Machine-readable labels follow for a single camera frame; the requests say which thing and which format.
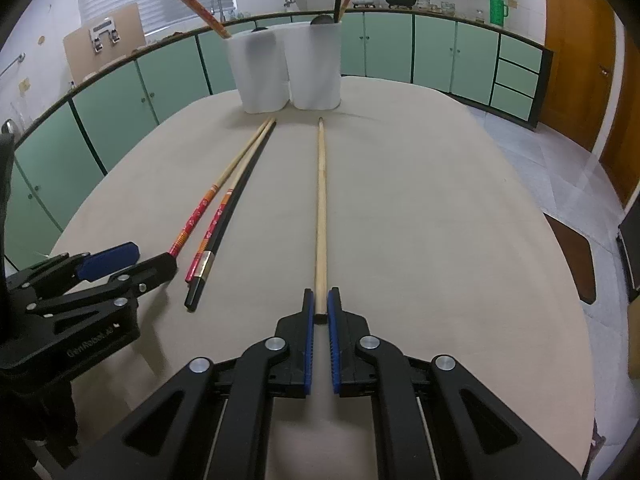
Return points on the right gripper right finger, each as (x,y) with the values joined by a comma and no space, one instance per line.
(433,419)

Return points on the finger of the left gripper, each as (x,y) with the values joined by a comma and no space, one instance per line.
(96,266)
(120,289)

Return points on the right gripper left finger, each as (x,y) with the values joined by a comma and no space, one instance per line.
(210,420)

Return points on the red patterned chopstick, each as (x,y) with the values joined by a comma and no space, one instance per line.
(207,18)
(213,190)

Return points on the plain bamboo chopstick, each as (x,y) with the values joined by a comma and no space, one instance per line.
(225,200)

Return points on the kitchen faucet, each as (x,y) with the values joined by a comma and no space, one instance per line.
(217,10)

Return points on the green lower cabinets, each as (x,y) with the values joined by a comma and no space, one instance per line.
(65,153)

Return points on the steel electric kettle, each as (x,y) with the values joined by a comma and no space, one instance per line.
(9,127)

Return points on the brown board with holder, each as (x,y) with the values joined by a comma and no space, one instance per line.
(102,41)

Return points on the brown wooden stool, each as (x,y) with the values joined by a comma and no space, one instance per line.
(577,252)

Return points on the black oven appliance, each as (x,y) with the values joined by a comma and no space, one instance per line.
(628,240)

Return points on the white twin utensil holder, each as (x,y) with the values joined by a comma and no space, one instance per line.
(298,64)

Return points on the wooden door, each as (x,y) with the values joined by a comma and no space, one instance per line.
(620,157)
(581,34)

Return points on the black wok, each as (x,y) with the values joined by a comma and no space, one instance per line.
(401,4)

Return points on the green thermos jug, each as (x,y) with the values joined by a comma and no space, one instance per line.
(498,12)

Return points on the wall towel rail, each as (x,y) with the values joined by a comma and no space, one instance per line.
(18,60)

